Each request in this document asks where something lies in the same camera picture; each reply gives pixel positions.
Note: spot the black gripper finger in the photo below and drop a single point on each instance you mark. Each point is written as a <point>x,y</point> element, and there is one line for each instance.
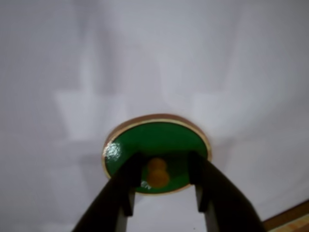
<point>116,193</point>
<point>224,200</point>

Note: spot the green circle piece yellow pin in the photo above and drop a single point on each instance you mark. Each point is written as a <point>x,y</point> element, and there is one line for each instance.
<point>159,137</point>

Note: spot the wooden shape puzzle board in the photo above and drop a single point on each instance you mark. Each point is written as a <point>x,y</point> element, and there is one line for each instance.
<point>292,220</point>

